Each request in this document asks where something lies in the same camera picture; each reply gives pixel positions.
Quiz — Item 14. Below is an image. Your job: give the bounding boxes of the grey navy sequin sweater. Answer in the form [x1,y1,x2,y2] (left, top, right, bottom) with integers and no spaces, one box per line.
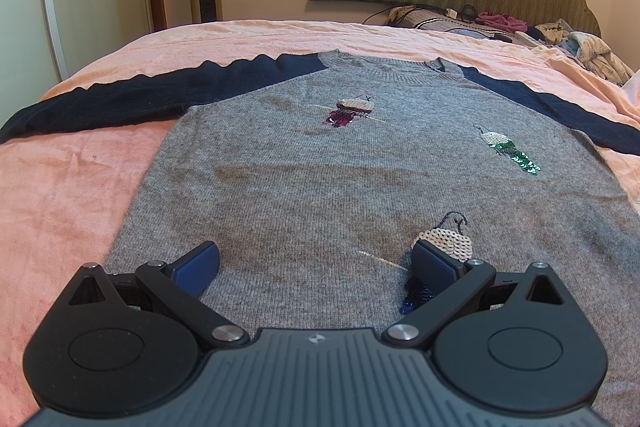
[1,51,639,426]

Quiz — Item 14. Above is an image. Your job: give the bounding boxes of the beige crumpled clothes pile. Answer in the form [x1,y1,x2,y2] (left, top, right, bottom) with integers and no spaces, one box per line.
[536,18,634,87]

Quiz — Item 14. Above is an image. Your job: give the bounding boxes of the pink bed sheet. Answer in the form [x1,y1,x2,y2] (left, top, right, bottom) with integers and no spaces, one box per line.
[1,20,639,426]

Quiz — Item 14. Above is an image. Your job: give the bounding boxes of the magenta crumpled garment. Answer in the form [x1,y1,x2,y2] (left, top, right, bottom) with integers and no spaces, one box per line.
[475,12,528,34]

